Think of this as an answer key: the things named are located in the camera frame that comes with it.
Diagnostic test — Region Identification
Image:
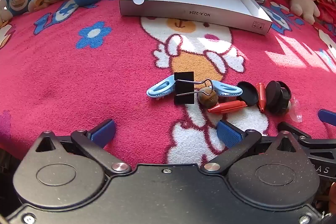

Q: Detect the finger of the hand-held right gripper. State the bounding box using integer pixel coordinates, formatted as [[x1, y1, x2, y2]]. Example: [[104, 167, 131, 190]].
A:
[[318, 109, 336, 125], [278, 122, 336, 149]]

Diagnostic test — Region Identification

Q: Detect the black round lid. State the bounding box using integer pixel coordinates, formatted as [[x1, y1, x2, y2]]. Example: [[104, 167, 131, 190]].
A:
[[237, 81, 260, 107]]

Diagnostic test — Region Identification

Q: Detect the blue hair clip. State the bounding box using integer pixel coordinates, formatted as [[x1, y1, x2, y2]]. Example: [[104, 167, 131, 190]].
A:
[[146, 75, 176, 101], [210, 80, 243, 98]]

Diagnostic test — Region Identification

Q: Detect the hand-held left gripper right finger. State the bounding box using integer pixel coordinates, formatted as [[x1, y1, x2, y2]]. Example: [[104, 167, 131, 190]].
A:
[[202, 120, 309, 175]]

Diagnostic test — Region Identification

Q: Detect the brown walnut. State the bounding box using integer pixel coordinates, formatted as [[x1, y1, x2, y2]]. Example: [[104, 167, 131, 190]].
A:
[[198, 87, 218, 109]]

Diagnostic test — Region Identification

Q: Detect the red plastic cone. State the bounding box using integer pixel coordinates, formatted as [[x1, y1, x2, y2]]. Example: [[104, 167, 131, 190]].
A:
[[256, 82, 267, 111], [207, 101, 248, 115]]

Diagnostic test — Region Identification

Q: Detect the black round container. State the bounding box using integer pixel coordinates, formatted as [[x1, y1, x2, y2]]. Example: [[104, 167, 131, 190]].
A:
[[265, 80, 282, 112]]

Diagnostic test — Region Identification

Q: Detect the black cylindrical cap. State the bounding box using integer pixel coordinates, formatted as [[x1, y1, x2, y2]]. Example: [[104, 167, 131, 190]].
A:
[[276, 81, 292, 114]]

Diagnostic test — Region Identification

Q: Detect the red cloth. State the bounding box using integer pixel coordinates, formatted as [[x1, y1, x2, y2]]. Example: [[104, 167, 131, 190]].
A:
[[315, 0, 336, 29]]

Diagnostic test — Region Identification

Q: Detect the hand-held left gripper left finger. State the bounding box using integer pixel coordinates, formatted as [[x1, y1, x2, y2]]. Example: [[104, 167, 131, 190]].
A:
[[34, 119, 132, 176]]

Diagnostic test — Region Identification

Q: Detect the large black binder clip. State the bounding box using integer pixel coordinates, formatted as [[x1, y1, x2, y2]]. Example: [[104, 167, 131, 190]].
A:
[[174, 72, 214, 105]]

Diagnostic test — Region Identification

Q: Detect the pink printed blanket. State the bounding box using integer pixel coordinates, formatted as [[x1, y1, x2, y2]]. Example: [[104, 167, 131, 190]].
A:
[[0, 0, 336, 165]]

